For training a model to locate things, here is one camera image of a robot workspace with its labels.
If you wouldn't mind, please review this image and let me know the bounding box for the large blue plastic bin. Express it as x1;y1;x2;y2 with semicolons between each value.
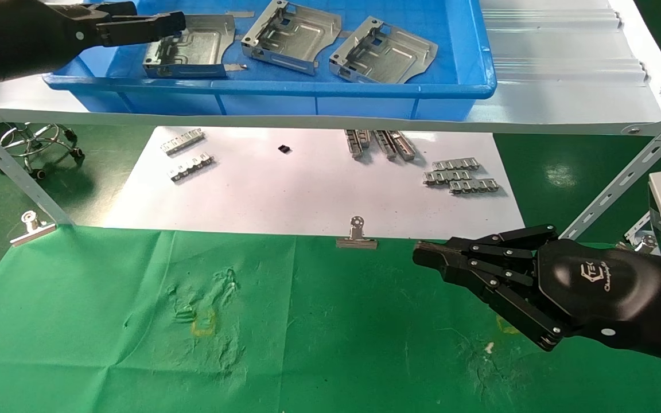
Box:
42;0;497;122

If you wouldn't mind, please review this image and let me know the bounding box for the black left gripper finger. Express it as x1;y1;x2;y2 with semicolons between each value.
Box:
98;11;186;46
81;2;138;21

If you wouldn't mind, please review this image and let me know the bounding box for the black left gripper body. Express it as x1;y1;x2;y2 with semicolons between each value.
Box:
0;0;105;84

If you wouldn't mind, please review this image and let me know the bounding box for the green table cloth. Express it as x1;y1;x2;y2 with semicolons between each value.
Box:
0;225;661;413

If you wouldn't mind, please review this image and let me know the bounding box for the chrome stool base with castors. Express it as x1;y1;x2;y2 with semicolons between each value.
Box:
0;122;85;180

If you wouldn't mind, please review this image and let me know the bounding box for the toothed metal connector strip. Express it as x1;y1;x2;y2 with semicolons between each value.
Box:
168;152;216;182
161;128;205;156

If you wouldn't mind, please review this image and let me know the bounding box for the metal chain link strip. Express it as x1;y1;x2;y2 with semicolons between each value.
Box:
432;159;481;172
423;169;472;186
449;178;501;195

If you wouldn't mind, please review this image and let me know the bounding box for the sheet metal bracket with slots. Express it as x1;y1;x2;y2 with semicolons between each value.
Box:
241;0;343;76
329;16;439;85

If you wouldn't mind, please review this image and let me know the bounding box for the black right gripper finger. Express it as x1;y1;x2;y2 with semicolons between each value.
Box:
413;253;567;352
414;224;559;271

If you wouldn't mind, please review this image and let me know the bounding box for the flat-sided sheet metal bracket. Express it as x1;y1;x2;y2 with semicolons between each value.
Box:
143;14;237;79

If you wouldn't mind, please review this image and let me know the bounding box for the silver binder clip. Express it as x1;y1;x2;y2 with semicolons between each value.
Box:
336;216;379;250
10;210;57;248

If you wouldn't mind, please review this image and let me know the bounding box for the white sheet under shelf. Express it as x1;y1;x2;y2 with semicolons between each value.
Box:
101;126;526;239

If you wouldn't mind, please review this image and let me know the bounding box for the perforated metal angle strut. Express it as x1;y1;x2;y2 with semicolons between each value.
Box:
0;109;74;226
560;100;661;241

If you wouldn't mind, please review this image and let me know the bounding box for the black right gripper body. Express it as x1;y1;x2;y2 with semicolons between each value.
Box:
537;238;661;368

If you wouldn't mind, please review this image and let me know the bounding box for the white metal shelf rack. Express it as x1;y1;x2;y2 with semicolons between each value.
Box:
0;0;661;136

